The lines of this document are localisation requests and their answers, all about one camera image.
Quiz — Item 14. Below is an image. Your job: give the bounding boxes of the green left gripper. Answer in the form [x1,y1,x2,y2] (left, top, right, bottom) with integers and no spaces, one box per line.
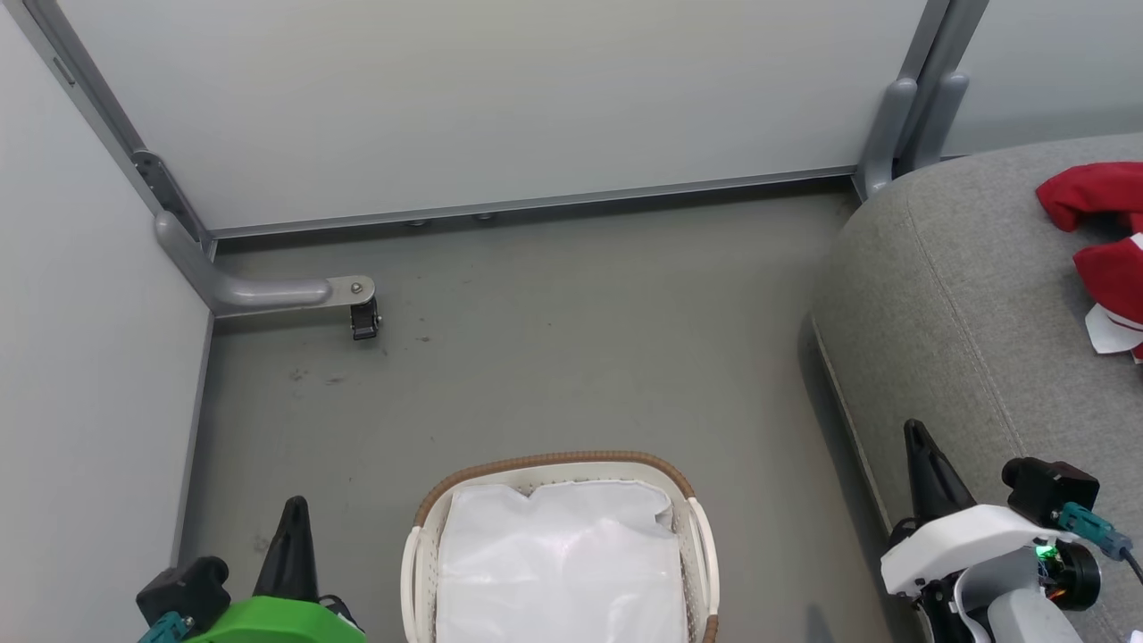
[181,496,368,643]

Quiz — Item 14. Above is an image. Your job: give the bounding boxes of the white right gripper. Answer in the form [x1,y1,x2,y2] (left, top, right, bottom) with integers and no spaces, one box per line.
[880,417,1074,617]

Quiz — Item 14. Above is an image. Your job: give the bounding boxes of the red and white garment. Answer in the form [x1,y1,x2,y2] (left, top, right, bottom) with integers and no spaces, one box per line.
[1035,161,1143,363]

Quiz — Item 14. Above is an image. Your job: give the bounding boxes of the grey fabric sofa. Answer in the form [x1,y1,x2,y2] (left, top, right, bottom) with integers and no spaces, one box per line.
[807,133,1143,643]

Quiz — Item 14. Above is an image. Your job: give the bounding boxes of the cream laundry basket brown rim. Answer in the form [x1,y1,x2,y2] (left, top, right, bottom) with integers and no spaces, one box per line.
[400,450,722,643]

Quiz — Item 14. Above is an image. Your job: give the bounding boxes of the grey partition foot with plate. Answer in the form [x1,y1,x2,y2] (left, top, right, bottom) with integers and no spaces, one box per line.
[154,210,377,318]

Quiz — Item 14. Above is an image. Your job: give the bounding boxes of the white basket liner cloth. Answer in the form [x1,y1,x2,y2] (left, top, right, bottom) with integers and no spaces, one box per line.
[434,480,691,643]

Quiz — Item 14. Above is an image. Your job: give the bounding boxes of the teal left camera connector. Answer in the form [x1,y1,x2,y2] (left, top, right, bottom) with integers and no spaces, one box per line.
[138,611,195,643]

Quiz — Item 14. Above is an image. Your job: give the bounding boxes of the teal camera connector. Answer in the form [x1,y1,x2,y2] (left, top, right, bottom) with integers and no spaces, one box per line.
[1057,501,1134,563]
[138,611,195,643]

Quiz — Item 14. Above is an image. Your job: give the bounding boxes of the teal right camera connector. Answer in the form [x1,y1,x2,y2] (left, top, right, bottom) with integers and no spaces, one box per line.
[1057,501,1134,563]

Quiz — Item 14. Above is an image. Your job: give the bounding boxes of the grey partition post rounded feet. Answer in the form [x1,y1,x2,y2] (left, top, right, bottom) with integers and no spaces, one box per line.
[850,0,990,202]

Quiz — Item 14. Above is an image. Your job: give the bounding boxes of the grey partition bottom rail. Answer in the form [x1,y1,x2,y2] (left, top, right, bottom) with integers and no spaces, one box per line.
[210,165,860,240]

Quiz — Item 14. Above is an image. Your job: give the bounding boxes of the grey partition post with hinge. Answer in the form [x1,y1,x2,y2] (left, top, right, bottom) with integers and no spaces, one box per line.
[3,0,217,260]

